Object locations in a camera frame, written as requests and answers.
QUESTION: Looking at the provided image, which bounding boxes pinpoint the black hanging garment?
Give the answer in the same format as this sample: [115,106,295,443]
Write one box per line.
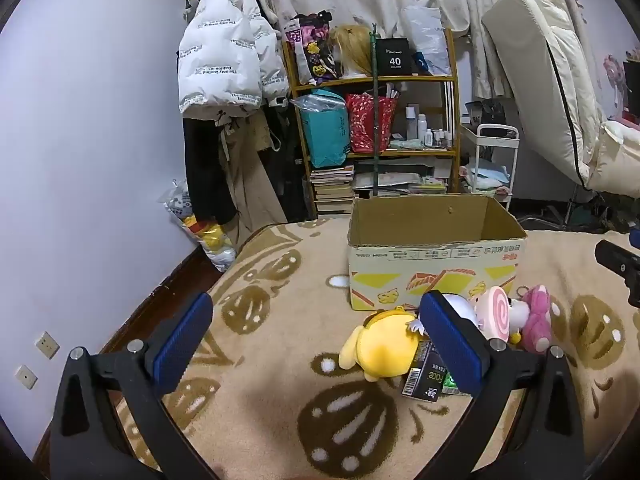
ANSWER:
[182,116,238,226]

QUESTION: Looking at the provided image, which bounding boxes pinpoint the red gift bag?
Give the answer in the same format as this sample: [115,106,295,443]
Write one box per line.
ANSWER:
[345,92,399,155]

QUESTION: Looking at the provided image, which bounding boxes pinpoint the clear plastic bag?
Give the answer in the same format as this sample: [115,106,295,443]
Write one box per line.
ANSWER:
[400,5,453,77]

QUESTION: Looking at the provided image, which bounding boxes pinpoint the white duvet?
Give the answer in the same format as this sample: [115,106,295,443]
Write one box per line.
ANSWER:
[587,120,640,196]

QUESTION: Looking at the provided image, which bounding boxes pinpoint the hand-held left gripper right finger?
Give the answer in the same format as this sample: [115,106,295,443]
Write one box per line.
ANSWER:
[419,290,586,480]

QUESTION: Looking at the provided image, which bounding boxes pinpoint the white chick plush toy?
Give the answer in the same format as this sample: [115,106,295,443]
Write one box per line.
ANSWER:
[506,296,532,345]

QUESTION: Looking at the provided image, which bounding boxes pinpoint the pile of papers and booklets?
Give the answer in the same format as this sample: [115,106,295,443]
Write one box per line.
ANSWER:
[352,162,451,197]

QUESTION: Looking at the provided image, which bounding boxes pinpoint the light blue cloth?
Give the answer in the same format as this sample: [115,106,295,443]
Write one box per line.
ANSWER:
[462,157,510,188]

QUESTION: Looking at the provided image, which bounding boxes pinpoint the printed cardboard box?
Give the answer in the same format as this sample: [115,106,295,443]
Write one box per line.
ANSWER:
[346,193,529,312]

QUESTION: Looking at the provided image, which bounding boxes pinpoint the white mattress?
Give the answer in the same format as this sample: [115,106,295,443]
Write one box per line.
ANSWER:
[481,0,608,191]

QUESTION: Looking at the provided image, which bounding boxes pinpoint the white-haired plush doll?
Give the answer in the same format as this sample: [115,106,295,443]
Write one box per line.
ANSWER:
[406,293,482,337]

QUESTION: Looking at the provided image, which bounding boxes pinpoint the beige printed rug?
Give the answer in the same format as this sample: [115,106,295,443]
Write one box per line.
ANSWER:
[90,217,640,480]

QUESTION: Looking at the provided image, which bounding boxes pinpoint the black tissue pack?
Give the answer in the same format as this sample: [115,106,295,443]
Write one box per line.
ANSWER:
[401,340,448,402]

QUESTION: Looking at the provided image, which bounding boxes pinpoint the teal shopping bag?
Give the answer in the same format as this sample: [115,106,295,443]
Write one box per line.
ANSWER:
[300,89,349,170]

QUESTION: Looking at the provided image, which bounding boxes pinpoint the white wall socket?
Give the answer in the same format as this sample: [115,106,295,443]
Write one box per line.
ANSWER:
[14,364,39,390]
[34,331,61,360]

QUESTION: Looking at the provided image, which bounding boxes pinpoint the green tissue pack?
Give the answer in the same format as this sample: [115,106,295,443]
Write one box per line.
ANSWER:
[442,371,473,397]

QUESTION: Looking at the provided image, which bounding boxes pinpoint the stack of books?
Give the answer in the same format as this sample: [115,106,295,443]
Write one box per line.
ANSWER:
[310,164,356,216]

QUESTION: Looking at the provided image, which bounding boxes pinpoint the group of cosmetic bottles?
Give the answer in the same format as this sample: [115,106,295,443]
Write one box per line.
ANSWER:
[404,104,453,150]

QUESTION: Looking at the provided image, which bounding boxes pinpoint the plastic bag of toys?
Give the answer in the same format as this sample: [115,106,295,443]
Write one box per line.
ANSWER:
[160,180,238,273]

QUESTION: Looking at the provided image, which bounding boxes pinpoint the wooden shelf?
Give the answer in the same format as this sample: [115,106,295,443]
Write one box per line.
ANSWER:
[281,27,461,218]

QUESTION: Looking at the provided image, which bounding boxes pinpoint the dark hanging clothes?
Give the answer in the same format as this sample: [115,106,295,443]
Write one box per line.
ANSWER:
[260,105,307,222]

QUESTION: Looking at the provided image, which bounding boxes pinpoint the beige coat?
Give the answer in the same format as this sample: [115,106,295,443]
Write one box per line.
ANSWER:
[220,110,281,241]

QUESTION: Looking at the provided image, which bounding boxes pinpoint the black cosmetics box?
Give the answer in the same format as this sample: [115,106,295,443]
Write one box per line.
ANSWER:
[375,37,413,76]

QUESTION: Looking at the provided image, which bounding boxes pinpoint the yellow plush toy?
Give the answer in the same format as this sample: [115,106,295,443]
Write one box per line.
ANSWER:
[338,310,426,382]

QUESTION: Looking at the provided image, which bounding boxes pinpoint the blonde wig head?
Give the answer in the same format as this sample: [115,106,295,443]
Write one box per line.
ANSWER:
[330,25,373,80]

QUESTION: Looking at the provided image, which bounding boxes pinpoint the pink swirl roll plush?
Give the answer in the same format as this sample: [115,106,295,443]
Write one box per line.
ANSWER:
[472,286,512,345]

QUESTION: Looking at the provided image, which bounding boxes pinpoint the black bag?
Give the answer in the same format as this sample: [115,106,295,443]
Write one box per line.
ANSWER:
[465,99,507,126]

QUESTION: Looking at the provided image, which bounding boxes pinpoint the pink rabbit plush toy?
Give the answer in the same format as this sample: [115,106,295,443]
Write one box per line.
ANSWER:
[520,285,553,356]

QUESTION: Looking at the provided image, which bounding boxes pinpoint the white utility cart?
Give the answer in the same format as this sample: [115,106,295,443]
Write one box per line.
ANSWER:
[459,124,521,211]

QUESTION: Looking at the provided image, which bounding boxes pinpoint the purple printed bag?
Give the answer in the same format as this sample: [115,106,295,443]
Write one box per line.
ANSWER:
[284,10,333,87]

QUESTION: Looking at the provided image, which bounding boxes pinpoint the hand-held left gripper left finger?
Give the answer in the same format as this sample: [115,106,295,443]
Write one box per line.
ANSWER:
[49,291,221,480]

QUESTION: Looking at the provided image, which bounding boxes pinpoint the white puffer jacket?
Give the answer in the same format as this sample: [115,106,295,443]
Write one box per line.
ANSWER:
[177,0,291,121]

